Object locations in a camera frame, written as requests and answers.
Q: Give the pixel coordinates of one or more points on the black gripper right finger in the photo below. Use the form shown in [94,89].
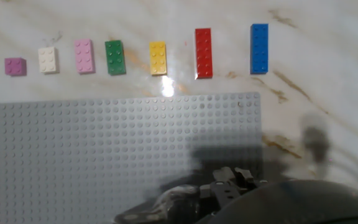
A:
[225,189]

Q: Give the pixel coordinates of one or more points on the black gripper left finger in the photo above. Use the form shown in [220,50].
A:
[172,205]

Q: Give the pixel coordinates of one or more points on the long blue Lego brick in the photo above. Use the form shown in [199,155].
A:
[259,48]

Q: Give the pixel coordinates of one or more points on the grey Lego baseplate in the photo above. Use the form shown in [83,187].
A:
[73,155]

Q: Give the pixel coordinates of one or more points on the long red Lego brick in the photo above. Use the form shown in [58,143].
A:
[204,53]

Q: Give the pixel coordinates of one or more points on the yellow Lego brick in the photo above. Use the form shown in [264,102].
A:
[158,58]

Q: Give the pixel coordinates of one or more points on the green Lego brick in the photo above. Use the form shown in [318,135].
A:
[115,57]

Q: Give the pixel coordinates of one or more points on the pink Lego brick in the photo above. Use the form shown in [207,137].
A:
[84,56]

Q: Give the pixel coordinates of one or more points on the white Lego brick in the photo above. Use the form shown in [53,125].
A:
[48,60]

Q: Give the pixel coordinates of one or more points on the small magenta Lego brick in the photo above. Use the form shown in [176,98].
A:
[15,66]

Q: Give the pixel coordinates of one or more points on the marble pattern mat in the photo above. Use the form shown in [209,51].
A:
[322,46]

